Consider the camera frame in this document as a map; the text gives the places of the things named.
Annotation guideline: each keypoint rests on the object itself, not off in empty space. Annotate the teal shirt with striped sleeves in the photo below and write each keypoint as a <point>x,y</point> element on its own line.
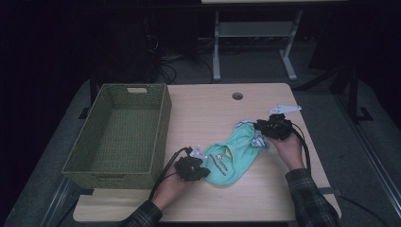
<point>233,154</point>

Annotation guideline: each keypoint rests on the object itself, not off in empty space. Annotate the person's right hand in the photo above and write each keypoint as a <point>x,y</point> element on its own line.
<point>290,153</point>

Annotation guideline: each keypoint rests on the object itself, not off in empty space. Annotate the green woven basket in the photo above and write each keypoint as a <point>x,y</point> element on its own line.
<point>126,138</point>

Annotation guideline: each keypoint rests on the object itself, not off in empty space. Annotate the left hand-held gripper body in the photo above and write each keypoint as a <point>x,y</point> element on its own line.
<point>188,168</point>

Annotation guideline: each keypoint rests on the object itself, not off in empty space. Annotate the person's left hand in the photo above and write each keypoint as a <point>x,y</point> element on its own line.
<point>170,189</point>

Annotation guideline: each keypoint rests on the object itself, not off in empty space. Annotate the dark floor stand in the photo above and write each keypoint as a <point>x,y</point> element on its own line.
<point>353,91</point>

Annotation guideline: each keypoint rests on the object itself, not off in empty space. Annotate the grey metal stand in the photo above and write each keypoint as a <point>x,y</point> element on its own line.
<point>255,30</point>

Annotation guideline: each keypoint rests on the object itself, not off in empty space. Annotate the metal floor rail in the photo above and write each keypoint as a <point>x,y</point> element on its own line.
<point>372,157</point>

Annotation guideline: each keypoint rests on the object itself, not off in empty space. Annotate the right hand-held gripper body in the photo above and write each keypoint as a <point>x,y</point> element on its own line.
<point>279,127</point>

